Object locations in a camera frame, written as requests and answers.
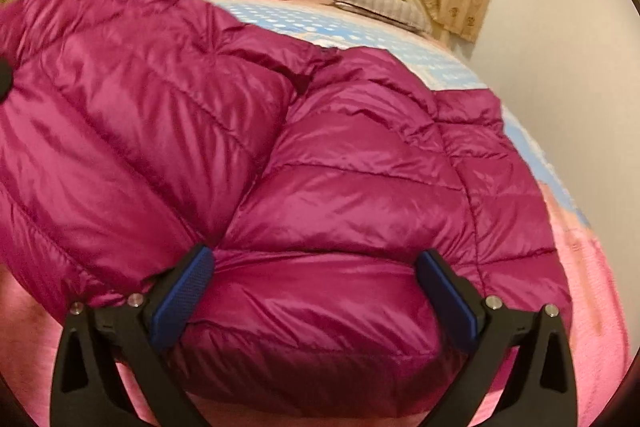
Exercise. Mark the magenta down jacket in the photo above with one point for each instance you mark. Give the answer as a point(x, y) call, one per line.
point(325, 187)

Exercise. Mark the blue dotted bed sheet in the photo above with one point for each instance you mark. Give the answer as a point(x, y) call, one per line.
point(380, 39)

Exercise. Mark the striped pillow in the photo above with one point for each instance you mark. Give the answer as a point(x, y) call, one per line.
point(380, 7)

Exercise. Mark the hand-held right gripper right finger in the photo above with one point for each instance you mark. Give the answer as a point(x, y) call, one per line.
point(447, 297)

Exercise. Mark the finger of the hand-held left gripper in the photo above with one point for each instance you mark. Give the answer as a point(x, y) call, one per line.
point(4, 79)

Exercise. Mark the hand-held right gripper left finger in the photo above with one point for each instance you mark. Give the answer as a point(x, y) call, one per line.
point(182, 297)

